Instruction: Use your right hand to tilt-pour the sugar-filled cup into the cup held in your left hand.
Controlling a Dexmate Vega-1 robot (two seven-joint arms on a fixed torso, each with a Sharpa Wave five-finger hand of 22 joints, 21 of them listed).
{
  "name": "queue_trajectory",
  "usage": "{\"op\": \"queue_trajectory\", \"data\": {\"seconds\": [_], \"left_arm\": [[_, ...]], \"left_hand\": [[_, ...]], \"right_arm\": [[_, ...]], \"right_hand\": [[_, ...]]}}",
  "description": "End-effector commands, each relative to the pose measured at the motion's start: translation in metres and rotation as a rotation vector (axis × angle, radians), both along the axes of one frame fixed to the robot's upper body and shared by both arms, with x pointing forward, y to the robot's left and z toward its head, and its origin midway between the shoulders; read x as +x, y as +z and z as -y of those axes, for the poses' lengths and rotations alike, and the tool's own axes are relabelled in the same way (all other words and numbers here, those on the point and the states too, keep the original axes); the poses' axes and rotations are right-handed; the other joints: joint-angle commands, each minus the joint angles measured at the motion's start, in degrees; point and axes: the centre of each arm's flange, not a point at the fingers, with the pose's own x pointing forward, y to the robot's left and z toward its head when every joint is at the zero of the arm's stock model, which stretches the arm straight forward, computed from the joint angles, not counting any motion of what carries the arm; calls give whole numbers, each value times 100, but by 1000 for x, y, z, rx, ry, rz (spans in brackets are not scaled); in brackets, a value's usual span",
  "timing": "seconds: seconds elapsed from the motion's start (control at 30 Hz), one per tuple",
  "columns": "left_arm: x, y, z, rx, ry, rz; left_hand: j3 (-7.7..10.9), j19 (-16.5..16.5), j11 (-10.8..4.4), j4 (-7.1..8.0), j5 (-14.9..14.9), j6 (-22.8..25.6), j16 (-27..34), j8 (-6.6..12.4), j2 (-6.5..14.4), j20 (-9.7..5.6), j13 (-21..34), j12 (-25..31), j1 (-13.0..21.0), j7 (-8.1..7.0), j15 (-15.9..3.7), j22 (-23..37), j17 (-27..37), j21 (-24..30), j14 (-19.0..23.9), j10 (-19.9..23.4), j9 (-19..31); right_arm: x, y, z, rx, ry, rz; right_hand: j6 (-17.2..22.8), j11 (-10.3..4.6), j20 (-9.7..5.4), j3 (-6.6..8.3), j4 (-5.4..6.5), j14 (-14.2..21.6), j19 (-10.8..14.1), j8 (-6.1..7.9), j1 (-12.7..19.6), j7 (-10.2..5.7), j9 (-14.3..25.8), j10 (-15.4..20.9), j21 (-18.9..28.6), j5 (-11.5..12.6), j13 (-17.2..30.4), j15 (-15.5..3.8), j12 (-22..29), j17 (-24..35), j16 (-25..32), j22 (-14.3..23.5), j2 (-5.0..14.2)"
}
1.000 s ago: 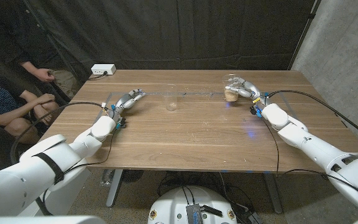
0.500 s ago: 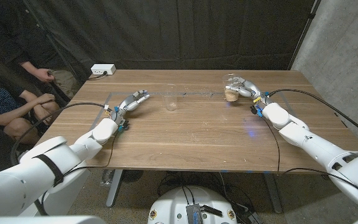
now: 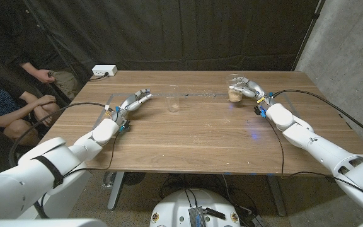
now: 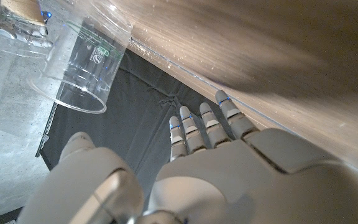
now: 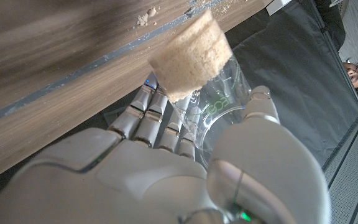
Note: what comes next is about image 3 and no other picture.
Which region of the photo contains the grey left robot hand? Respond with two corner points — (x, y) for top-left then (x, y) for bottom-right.
(112, 88), (153, 125)

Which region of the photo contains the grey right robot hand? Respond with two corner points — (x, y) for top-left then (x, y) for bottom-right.
(236, 77), (276, 107)

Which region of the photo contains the sugar-filled clear plastic cup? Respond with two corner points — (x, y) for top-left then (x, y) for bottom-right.
(225, 73), (245, 103)

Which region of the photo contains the white power strip box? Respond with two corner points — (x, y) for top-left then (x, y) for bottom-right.
(91, 64), (118, 77)

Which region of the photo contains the black floor fan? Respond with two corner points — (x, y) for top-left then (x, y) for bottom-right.
(123, 172), (147, 187)

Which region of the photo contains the white table leg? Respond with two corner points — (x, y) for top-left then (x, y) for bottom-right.
(107, 172), (125, 211)
(268, 175), (287, 217)

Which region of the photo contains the black backdrop curtain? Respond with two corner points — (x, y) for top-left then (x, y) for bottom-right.
(26, 0), (323, 72)

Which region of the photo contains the black backdrop stand pole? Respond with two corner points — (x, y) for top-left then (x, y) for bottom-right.
(291, 0), (326, 72)
(23, 0), (84, 88)

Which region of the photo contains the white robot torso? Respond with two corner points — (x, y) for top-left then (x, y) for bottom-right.
(149, 188), (241, 227)

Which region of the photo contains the person in khaki trousers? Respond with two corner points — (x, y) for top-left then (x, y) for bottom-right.
(0, 0), (81, 102)

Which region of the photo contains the black power strip cable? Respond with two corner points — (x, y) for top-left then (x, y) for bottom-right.
(88, 72), (110, 82)

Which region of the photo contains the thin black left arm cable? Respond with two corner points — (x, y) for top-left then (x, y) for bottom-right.
(61, 129), (121, 177)

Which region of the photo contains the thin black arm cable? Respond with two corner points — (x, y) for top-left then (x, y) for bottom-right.
(263, 116), (363, 193)
(61, 129), (121, 177)

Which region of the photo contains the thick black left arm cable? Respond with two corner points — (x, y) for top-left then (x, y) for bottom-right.
(8, 101), (116, 168)

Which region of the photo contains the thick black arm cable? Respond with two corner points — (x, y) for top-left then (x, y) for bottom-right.
(8, 101), (116, 168)
(269, 89), (363, 145)

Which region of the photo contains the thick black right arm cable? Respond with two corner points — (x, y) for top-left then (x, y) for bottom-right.
(269, 89), (363, 145)

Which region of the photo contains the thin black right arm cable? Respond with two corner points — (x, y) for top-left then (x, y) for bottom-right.
(263, 116), (363, 193)

